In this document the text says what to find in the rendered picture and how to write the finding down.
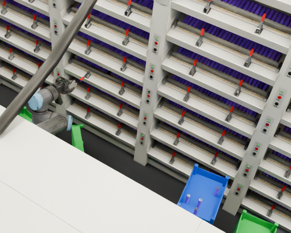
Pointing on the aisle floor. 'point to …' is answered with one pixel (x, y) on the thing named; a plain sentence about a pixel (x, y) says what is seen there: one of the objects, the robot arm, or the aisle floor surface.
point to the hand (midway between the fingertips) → (73, 83)
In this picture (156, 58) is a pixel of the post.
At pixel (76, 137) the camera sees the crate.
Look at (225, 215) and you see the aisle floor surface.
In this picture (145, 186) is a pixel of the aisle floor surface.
